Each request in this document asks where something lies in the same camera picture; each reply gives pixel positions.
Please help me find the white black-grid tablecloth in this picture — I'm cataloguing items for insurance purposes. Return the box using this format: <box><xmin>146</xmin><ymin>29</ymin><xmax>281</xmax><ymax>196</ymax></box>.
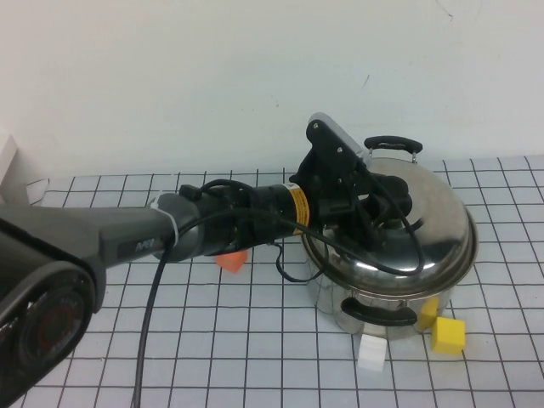
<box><xmin>0</xmin><ymin>156</ymin><xmax>544</xmax><ymax>408</ymax></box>

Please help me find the stainless steel pot lid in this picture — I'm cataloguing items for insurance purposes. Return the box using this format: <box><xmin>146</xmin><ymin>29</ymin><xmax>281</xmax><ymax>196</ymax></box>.
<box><xmin>301</xmin><ymin>156</ymin><xmax>479</xmax><ymax>289</ymax></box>

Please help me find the white shelf board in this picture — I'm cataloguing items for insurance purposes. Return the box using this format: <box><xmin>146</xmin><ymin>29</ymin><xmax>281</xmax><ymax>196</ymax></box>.
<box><xmin>0</xmin><ymin>134</ymin><xmax>31</xmax><ymax>206</ymax></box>

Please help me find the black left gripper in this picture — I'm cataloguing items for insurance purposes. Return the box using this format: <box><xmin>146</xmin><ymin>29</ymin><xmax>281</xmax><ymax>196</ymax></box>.
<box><xmin>288</xmin><ymin>148</ymin><xmax>411</xmax><ymax>252</ymax></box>

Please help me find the thick black cable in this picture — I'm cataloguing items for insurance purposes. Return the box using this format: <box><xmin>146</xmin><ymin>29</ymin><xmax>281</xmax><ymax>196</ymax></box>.
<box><xmin>130</xmin><ymin>163</ymin><xmax>427</xmax><ymax>408</ymax></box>

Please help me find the orange foam cube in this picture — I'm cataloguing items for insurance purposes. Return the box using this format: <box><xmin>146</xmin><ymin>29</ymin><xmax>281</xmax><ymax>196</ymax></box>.
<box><xmin>215</xmin><ymin>249</ymin><xmax>249</xmax><ymax>275</ymax></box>

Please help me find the white foam cube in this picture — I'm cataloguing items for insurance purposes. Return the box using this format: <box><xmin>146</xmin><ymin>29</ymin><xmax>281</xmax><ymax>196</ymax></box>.
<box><xmin>356</xmin><ymin>334</ymin><xmax>388</xmax><ymax>371</ymax></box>

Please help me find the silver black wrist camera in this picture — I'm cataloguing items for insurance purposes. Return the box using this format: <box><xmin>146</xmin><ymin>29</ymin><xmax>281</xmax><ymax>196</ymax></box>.
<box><xmin>304</xmin><ymin>111</ymin><xmax>367</xmax><ymax>182</ymax></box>

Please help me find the thin black cable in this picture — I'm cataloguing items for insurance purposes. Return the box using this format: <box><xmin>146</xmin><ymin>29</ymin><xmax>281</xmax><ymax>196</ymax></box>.
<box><xmin>267</xmin><ymin>240</ymin><xmax>326</xmax><ymax>283</ymax></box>

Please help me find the yellow foam cube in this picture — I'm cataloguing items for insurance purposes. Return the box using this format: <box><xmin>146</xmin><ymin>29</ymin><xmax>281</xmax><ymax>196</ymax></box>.
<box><xmin>429</xmin><ymin>316</ymin><xmax>467</xmax><ymax>354</ymax></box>

